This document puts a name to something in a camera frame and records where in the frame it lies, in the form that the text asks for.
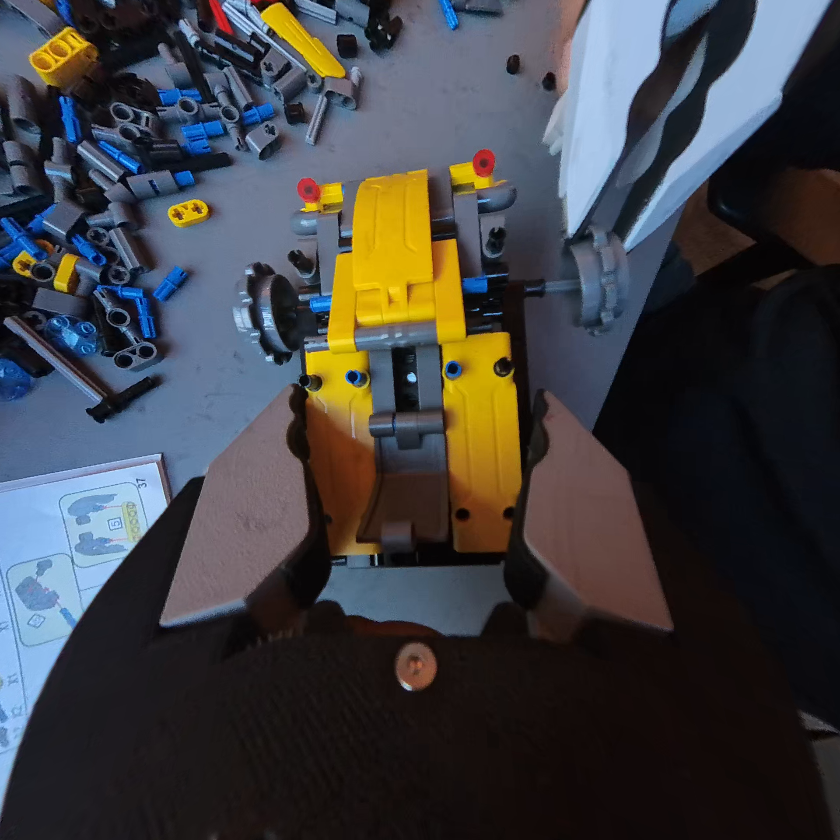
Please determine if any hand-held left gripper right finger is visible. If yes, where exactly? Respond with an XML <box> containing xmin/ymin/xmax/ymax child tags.
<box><xmin>504</xmin><ymin>388</ymin><xmax>675</xmax><ymax>641</ymax></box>

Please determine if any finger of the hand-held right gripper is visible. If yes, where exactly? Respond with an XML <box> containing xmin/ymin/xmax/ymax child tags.
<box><xmin>543</xmin><ymin>0</ymin><xmax>672</xmax><ymax>240</ymax></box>
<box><xmin>622</xmin><ymin>0</ymin><xmax>818</xmax><ymax>253</ymax></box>

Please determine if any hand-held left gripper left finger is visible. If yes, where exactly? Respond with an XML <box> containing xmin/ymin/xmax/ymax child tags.
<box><xmin>159</xmin><ymin>386</ymin><xmax>332</xmax><ymax>627</ymax></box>

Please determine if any grey toy wheel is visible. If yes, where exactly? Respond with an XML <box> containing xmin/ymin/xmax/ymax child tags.
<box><xmin>561</xmin><ymin>226</ymin><xmax>631</xmax><ymax>336</ymax></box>

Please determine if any yellow toy brick car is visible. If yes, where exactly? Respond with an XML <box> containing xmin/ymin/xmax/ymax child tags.
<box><xmin>231</xmin><ymin>150</ymin><xmax>581</xmax><ymax>568</ymax></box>

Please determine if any white instruction booklet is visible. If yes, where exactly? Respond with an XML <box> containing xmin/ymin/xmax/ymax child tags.
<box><xmin>0</xmin><ymin>453</ymin><xmax>173</xmax><ymax>756</ymax></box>

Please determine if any yellow pointed panel piece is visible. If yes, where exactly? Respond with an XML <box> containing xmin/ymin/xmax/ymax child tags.
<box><xmin>260</xmin><ymin>2</ymin><xmax>347</xmax><ymax>80</ymax></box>

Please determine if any pile of dark brick pieces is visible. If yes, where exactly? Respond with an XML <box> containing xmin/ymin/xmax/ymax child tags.
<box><xmin>0</xmin><ymin>0</ymin><xmax>404</xmax><ymax>424</ymax></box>

